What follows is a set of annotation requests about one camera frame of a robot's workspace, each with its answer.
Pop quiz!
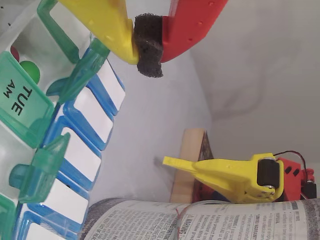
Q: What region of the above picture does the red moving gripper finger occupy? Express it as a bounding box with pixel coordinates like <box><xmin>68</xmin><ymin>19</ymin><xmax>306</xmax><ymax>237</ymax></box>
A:
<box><xmin>131</xmin><ymin>0</ymin><xmax>229</xmax><ymax>78</ymax></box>

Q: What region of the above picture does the yellow fixed gripper finger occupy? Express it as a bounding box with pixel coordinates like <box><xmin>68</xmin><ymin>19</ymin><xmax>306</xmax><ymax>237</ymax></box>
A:
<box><xmin>162</xmin><ymin>155</ymin><xmax>251</xmax><ymax>201</ymax></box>
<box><xmin>56</xmin><ymin>0</ymin><xmax>140</xmax><ymax>65</ymax></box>

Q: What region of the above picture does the green ball pill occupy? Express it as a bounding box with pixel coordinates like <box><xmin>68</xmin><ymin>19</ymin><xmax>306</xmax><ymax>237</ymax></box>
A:
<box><xmin>19</xmin><ymin>60</ymin><xmax>41</xmax><ymax>85</ymax></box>

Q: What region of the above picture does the red ball pill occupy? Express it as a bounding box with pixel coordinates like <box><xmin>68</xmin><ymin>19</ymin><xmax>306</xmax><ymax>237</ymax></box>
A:
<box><xmin>10</xmin><ymin>45</ymin><xmax>21</xmax><ymax>62</ymax></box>

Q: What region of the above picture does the weekly pill organizer box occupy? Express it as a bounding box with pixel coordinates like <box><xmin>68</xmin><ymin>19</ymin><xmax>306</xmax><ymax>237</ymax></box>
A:
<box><xmin>0</xmin><ymin>0</ymin><xmax>126</xmax><ymax>240</ymax></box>

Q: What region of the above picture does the light wooden block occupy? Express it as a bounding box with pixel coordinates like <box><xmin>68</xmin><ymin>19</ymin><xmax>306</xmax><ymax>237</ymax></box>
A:
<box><xmin>169</xmin><ymin>128</ymin><xmax>208</xmax><ymax>204</ymax></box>

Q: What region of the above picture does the printed warning paper roll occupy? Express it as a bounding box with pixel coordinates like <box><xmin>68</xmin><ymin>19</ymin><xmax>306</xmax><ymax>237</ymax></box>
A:
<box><xmin>79</xmin><ymin>198</ymin><xmax>320</xmax><ymax>240</ymax></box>

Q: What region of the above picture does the white tablecloth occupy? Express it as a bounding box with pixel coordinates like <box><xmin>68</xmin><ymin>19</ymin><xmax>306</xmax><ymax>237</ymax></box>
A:
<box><xmin>0</xmin><ymin>0</ymin><xmax>216</xmax><ymax>204</ymax></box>

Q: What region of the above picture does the thin black red wire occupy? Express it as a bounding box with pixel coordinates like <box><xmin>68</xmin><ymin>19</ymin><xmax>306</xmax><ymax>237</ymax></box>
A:
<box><xmin>273</xmin><ymin>149</ymin><xmax>308</xmax><ymax>173</ymax></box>

